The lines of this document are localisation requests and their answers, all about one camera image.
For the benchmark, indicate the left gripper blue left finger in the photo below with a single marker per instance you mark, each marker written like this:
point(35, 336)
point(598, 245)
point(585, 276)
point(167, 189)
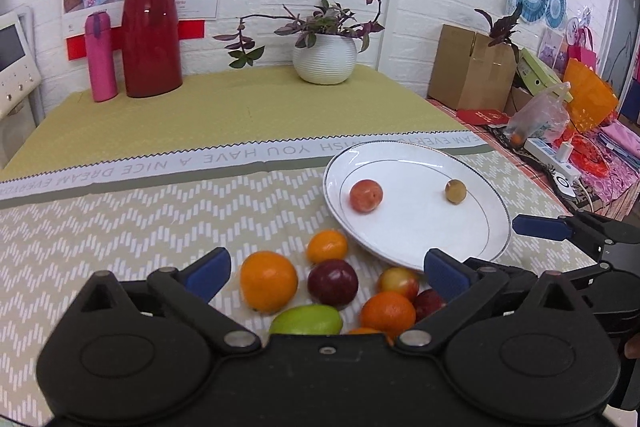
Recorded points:
point(186, 294)

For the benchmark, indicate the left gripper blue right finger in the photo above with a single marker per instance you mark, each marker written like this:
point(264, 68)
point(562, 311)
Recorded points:
point(468, 295)

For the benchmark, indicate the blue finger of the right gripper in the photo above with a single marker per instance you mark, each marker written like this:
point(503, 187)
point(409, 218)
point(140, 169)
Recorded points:
point(544, 228)

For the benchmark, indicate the dark red plum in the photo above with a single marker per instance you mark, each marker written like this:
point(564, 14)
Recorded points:
point(427, 303)
point(333, 283)

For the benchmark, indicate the red-yellow plum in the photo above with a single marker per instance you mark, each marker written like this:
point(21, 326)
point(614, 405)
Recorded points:
point(399, 280)

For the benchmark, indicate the tangerine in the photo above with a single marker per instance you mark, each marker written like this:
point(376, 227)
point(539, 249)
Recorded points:
point(388, 312)

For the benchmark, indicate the brown longan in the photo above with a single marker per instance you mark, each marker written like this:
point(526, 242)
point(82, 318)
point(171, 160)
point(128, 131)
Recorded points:
point(455, 191)

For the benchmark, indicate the green jujube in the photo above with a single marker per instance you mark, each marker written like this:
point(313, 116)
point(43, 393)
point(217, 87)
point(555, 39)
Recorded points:
point(307, 320)

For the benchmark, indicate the pink-red plum front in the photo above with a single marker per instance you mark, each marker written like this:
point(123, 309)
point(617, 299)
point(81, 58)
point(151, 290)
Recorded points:
point(365, 196)

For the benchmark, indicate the dark red plum back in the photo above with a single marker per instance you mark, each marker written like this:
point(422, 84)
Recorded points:
point(333, 283)

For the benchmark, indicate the large orange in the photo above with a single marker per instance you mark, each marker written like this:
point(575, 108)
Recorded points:
point(268, 281)
point(363, 330)

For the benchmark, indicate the white power strip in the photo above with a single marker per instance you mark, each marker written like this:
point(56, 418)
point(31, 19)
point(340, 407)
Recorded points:
point(562, 172)

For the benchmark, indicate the white oval plate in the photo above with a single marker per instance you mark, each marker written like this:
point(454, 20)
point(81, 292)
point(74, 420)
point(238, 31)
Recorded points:
point(414, 215)

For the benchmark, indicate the patterned beige tablecloth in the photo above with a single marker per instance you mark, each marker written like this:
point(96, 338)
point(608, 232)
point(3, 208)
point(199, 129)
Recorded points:
point(233, 159)

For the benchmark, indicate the clear plastic bag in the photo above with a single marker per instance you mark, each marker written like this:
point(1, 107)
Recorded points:
point(545, 116)

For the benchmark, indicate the small orange near plate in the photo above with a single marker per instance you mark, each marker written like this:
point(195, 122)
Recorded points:
point(327, 245)

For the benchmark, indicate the orange gift bag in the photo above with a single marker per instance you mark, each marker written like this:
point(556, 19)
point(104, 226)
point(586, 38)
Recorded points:
point(593, 100)

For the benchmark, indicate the red envelope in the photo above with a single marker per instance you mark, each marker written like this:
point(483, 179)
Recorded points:
point(482, 117)

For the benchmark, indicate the green cardboard box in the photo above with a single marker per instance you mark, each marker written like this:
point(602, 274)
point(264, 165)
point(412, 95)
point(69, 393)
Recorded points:
point(532, 76)

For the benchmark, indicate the brown cardboard box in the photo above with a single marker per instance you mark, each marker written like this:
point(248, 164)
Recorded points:
point(468, 73)

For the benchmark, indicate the dark purple plant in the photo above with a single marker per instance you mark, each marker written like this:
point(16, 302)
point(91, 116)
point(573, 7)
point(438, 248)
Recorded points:
point(501, 30)

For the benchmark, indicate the dark red thermos jug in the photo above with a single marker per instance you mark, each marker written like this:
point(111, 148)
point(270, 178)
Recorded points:
point(150, 47)

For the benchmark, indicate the white plant pot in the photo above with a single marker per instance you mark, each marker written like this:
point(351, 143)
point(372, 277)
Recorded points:
point(330, 61)

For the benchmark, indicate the white water dispenser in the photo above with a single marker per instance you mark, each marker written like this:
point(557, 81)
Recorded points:
point(21, 100)

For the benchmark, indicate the pink thermos bottle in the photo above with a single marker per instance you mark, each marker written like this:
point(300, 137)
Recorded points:
point(98, 40)

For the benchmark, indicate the purple green trailing plant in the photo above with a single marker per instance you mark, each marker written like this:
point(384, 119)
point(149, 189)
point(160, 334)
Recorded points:
point(327, 19)

